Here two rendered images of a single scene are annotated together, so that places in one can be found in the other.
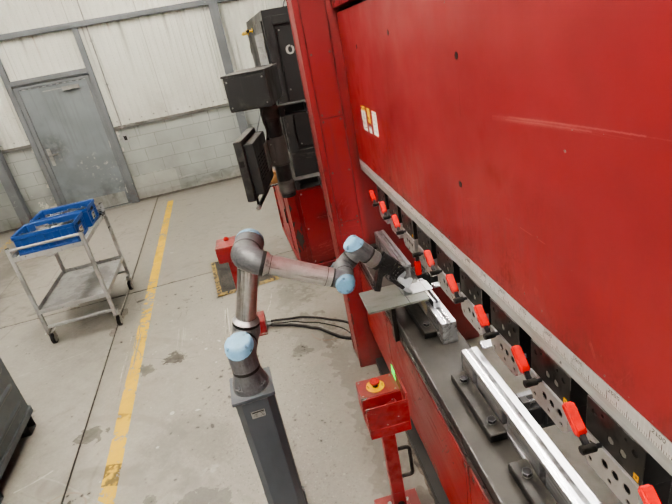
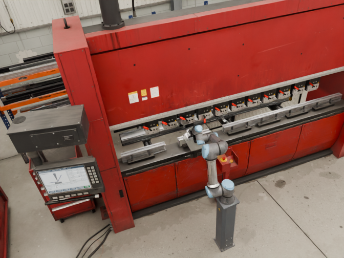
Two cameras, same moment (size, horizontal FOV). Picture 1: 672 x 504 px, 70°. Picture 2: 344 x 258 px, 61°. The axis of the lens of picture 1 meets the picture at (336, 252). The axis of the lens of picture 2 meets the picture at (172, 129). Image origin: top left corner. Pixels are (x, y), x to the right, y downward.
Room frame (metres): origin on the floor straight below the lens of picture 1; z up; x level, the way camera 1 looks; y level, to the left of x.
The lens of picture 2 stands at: (2.43, 2.16, 3.11)
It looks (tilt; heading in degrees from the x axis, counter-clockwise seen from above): 38 degrees down; 260
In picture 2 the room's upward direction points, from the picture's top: 5 degrees counter-clockwise
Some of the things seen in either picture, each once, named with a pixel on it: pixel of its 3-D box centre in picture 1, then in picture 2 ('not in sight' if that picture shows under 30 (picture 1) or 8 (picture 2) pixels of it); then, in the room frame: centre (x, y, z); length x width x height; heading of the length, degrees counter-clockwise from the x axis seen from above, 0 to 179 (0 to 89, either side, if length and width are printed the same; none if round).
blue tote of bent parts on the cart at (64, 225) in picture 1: (51, 233); not in sight; (4.05, 2.39, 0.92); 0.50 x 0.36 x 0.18; 100
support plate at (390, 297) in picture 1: (393, 296); (194, 142); (1.78, -0.20, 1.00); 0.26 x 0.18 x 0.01; 96
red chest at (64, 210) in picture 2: not in sight; (66, 180); (3.32, -0.55, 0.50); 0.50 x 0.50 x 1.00; 6
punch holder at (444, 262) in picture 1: (456, 270); (220, 107); (1.42, -0.39, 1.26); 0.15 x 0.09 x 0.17; 6
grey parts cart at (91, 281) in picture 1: (78, 270); not in sight; (4.22, 2.41, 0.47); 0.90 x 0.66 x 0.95; 10
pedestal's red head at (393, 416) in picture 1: (381, 399); (227, 159); (1.45, -0.07, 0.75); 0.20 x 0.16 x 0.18; 6
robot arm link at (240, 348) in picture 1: (241, 351); (227, 187); (1.66, 0.46, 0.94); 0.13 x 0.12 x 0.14; 178
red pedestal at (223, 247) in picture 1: (239, 287); not in sight; (3.33, 0.79, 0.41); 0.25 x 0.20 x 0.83; 96
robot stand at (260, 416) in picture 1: (272, 451); (225, 222); (1.65, 0.46, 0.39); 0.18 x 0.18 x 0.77; 10
